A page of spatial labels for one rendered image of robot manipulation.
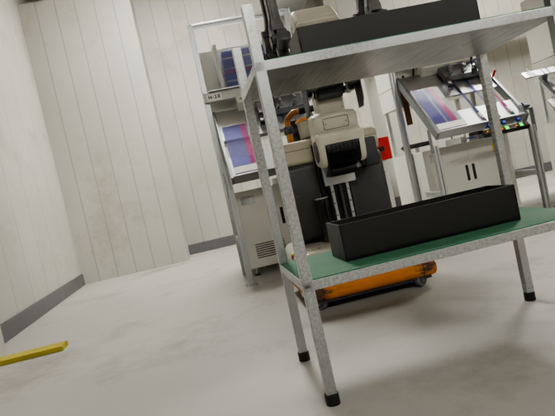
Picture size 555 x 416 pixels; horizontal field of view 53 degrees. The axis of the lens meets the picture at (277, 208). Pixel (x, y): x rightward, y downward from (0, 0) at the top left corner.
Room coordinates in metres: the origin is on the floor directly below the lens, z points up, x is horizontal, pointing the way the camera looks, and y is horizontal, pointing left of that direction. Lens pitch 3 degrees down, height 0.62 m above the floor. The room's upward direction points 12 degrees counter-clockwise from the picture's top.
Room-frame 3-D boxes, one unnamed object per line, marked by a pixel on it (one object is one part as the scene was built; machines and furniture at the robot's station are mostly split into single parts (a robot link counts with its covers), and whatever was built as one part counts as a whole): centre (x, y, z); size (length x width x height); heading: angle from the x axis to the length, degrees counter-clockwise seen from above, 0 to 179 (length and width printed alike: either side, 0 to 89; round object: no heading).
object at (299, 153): (2.93, -0.32, 0.59); 0.55 x 0.34 x 0.83; 96
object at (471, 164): (4.48, -1.45, 0.31); 0.70 x 0.65 x 0.62; 98
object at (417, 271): (2.84, -0.33, 0.16); 0.67 x 0.64 x 0.25; 6
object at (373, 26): (1.77, -0.44, 1.01); 0.57 x 0.17 x 0.11; 96
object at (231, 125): (4.11, -0.05, 0.66); 1.01 x 0.73 x 1.31; 8
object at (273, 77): (1.75, -0.44, 0.55); 0.91 x 0.46 x 1.10; 98
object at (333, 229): (1.75, -0.44, 0.41); 0.57 x 0.17 x 0.11; 98
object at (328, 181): (2.68, -0.40, 0.68); 0.28 x 0.27 x 0.25; 96
